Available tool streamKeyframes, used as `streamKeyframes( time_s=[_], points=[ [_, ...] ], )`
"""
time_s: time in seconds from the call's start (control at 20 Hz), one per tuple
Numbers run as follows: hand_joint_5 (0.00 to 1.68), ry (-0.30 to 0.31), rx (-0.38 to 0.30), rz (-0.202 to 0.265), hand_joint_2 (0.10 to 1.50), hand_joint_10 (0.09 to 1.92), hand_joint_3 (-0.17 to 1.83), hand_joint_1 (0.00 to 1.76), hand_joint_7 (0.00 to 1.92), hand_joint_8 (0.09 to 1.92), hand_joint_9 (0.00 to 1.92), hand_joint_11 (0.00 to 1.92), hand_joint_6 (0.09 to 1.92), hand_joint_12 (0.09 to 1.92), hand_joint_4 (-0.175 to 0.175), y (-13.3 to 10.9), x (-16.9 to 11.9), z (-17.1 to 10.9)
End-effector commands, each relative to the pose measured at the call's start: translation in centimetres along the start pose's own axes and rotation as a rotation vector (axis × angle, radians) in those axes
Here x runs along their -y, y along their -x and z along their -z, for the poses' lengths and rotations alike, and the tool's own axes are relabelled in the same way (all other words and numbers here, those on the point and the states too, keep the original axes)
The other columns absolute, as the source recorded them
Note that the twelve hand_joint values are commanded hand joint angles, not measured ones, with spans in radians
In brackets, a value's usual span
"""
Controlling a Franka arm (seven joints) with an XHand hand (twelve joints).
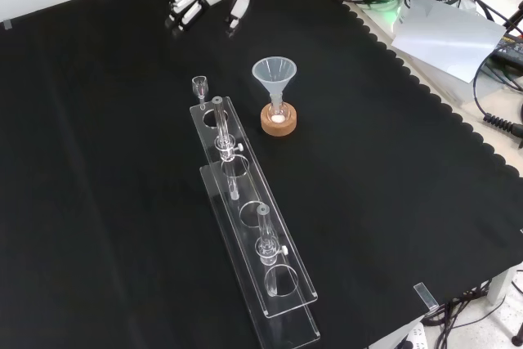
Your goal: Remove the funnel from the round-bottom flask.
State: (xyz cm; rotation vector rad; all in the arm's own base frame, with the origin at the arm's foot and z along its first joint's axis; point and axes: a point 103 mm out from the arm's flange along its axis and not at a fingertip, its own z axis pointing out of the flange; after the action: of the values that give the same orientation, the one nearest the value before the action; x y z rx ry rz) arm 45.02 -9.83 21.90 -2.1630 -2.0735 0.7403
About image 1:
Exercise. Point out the glass round-bottom flask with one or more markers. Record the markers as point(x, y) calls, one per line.
point(279, 114)

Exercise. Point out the translucent plastic funnel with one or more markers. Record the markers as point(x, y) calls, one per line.
point(274, 75)

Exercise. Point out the grey tape strip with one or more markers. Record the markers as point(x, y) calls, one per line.
point(7, 23)

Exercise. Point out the pale board sheet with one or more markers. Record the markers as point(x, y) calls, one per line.
point(445, 42)

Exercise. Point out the black device with yellow labels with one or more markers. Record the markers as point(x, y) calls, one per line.
point(508, 48)

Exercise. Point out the small glass weighing funnel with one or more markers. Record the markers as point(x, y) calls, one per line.
point(199, 86)

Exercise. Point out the white table leg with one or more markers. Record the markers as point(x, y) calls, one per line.
point(502, 283)

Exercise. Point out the clear acrylic funnel stand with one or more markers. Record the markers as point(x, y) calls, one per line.
point(286, 279)

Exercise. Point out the white power strip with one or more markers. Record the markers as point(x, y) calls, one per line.
point(414, 336)

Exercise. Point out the black bench cloth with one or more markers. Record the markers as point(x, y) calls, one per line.
point(122, 161)

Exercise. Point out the clear tape strip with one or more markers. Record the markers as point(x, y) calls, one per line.
point(425, 296)

